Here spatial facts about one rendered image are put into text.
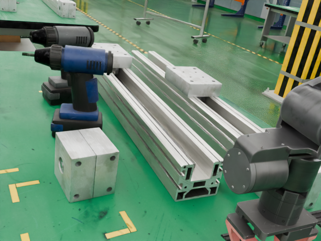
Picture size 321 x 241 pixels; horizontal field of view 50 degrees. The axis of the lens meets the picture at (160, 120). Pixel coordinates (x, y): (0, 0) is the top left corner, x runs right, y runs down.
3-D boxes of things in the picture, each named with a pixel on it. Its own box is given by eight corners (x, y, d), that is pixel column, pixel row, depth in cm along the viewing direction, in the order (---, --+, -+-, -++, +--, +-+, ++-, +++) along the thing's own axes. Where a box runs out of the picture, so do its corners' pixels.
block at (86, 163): (125, 191, 68) (131, 149, 64) (69, 203, 62) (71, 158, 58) (106, 164, 76) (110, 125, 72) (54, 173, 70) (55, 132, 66)
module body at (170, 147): (216, 194, 72) (225, 160, 68) (174, 202, 68) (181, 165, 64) (107, 70, 136) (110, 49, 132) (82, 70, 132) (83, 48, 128)
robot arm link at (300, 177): (337, 152, 43) (304, 131, 48) (296, 156, 41) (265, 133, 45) (317, 196, 46) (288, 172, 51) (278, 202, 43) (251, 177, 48)
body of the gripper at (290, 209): (232, 212, 50) (245, 170, 47) (283, 202, 55) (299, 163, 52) (260, 245, 45) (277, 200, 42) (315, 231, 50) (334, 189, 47)
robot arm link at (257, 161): (363, 120, 39) (308, 89, 46) (286, 123, 34) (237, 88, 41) (323, 202, 44) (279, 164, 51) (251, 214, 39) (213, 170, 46)
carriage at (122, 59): (130, 76, 115) (132, 56, 112) (98, 76, 111) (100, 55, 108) (115, 61, 128) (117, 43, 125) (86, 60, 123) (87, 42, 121)
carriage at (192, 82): (217, 104, 104) (222, 83, 101) (185, 105, 99) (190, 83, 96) (191, 85, 116) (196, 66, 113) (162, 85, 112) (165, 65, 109)
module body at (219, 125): (283, 183, 80) (295, 152, 77) (250, 189, 76) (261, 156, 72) (151, 71, 144) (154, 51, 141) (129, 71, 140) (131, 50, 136)
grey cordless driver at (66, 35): (91, 102, 105) (97, 30, 96) (25, 109, 94) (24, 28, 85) (81, 93, 111) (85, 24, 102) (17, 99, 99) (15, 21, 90)
